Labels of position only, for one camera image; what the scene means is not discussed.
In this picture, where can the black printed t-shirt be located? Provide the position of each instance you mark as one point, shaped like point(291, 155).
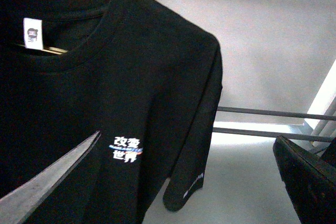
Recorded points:
point(143, 76)

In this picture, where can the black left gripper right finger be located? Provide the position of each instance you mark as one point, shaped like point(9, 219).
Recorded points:
point(309, 180)

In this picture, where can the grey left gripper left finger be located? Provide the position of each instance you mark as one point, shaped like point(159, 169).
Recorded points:
point(61, 192)

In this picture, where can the grey metal rack frame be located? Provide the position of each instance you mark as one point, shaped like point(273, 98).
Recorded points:
point(313, 129)

